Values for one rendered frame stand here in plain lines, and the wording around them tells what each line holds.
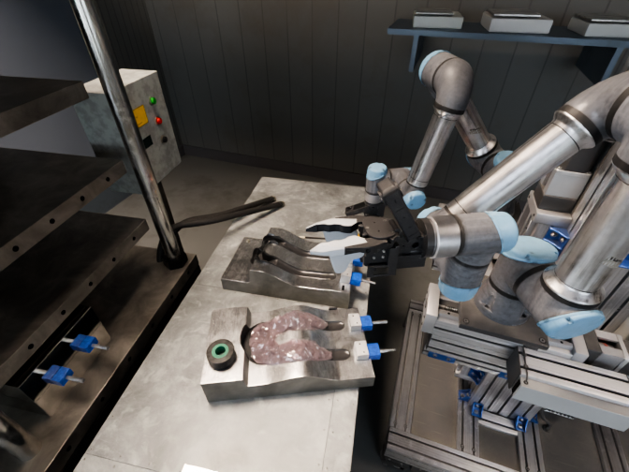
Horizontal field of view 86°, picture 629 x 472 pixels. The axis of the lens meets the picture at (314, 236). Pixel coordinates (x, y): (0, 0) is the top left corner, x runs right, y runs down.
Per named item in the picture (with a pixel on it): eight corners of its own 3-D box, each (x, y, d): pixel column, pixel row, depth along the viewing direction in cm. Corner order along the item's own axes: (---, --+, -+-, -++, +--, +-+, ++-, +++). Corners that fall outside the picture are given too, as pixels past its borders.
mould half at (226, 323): (357, 317, 125) (358, 297, 118) (373, 386, 105) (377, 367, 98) (218, 328, 121) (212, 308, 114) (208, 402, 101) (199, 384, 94)
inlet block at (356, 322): (384, 320, 120) (386, 310, 117) (387, 331, 116) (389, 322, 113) (347, 323, 119) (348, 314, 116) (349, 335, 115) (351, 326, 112)
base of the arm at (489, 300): (526, 291, 103) (539, 268, 96) (533, 331, 92) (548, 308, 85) (473, 279, 106) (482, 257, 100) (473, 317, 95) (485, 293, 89)
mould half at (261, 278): (355, 261, 147) (358, 238, 138) (347, 309, 127) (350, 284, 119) (245, 246, 155) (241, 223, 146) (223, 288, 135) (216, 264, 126)
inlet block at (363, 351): (392, 346, 112) (394, 337, 108) (396, 361, 108) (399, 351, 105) (353, 350, 111) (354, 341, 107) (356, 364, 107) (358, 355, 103)
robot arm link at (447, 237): (464, 228, 56) (443, 205, 62) (437, 229, 55) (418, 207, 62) (455, 265, 59) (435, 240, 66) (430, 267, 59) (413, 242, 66)
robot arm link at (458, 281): (458, 265, 77) (472, 227, 70) (482, 303, 69) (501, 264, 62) (424, 268, 76) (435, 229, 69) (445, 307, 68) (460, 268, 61)
